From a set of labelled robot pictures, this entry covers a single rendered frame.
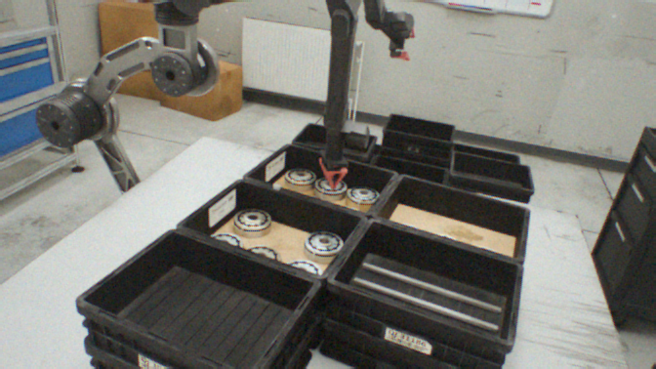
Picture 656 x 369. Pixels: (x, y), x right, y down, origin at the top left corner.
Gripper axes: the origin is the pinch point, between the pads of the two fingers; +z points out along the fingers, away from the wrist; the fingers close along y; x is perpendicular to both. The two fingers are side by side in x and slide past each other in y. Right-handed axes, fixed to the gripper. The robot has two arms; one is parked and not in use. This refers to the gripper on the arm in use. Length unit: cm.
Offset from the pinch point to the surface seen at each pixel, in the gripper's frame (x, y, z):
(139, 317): 56, -47, 4
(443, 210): -31.6, -17.8, 2.0
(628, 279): -144, -6, 56
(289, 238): 18.2, -22.9, 3.9
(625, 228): -155, 13, 43
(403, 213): -19.7, -14.6, 4.1
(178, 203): 48, 21, 17
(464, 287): -21, -50, 4
